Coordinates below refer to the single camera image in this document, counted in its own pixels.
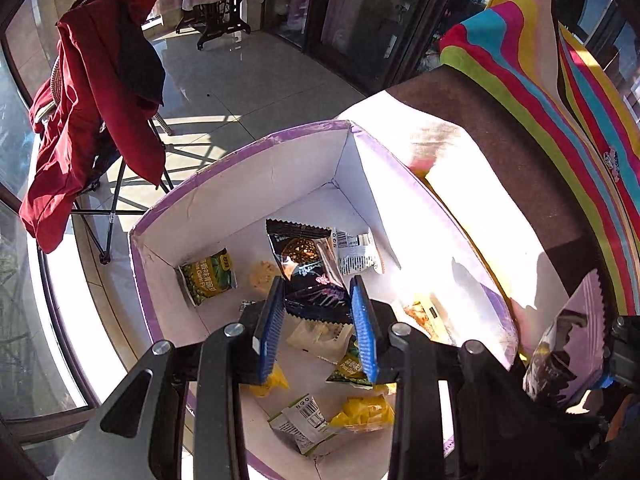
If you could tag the dark framed glass door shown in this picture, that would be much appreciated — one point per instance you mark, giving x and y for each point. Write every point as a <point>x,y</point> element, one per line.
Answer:
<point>350,20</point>

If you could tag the large pink black snack packet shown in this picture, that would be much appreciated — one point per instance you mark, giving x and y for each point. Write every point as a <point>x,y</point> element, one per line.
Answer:
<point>575,320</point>

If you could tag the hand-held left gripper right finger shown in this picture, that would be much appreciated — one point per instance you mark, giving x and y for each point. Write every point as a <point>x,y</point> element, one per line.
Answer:
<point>364,330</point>

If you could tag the beige cracker packet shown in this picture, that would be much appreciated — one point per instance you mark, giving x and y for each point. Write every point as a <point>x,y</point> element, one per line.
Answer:
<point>320,335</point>

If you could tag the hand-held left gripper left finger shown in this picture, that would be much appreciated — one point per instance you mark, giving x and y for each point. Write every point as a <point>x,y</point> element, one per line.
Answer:
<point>270,330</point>

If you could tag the black iron table stand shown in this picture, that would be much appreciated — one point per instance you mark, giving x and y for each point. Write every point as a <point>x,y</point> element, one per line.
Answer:
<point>210,25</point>

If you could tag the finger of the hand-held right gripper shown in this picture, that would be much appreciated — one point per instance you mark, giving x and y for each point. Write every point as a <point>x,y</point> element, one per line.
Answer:
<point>625,350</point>

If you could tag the red jacket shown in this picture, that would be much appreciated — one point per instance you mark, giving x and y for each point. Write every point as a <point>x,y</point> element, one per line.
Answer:
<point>85,110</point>

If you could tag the white green folded packet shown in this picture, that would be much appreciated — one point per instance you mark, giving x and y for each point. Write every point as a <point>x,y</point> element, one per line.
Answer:
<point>300,420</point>

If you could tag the white cardboard box purple rim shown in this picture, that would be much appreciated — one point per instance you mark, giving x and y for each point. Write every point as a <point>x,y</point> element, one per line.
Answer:
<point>280,175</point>

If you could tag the folding chair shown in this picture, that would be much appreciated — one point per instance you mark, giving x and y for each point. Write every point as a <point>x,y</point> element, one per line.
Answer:
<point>112,205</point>

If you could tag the striped colourful tablecloth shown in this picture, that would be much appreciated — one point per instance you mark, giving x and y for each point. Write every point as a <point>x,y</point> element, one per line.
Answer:
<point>500,125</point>

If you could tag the green pea snack packet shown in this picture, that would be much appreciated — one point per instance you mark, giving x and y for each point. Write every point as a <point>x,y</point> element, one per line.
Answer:
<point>207,277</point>

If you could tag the black garment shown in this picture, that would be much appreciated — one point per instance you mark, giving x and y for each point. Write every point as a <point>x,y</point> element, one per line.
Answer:
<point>140,70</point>

